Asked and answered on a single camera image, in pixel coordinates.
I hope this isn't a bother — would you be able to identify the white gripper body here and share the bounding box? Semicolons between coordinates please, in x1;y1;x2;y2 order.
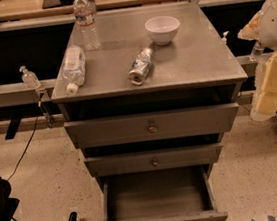
250;57;273;122

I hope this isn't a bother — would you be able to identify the silver redbull can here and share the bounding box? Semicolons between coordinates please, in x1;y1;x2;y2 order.
128;47;154;86

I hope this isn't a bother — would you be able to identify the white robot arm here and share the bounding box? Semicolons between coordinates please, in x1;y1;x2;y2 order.
238;0;277;122

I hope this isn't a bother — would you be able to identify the open bottom grey drawer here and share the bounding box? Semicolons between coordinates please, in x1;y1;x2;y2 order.
103;166;227;221

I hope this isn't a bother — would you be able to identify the middle grey drawer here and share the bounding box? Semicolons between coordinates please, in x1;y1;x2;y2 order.
84;143;223;177

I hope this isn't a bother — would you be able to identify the top grey drawer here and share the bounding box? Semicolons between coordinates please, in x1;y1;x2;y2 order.
64;103;239;149

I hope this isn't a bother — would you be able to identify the small water bottle on ledge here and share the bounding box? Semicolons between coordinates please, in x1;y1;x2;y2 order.
249;41;264;61

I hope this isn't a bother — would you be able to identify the white pump bottle behind cabinet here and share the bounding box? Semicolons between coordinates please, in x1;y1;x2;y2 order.
221;31;230;44

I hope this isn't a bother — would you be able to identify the white bowl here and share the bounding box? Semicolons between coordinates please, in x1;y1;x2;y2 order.
144;15;180;45

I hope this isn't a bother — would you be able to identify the upright clear water bottle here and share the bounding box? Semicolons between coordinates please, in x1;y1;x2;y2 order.
73;0;100;51

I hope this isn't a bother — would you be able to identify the lying clear water bottle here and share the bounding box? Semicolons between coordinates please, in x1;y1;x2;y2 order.
62;45;86;95

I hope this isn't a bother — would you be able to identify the black cable on floor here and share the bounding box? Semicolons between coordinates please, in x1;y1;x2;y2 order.
0;87;86;221

